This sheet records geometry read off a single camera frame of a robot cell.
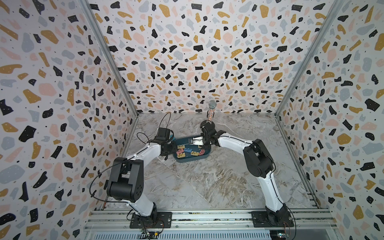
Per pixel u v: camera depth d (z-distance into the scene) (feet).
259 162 1.87
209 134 2.61
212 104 2.89
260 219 2.40
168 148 2.61
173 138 2.69
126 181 1.50
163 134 2.48
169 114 3.98
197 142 2.93
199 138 2.96
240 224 2.40
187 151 3.20
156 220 2.38
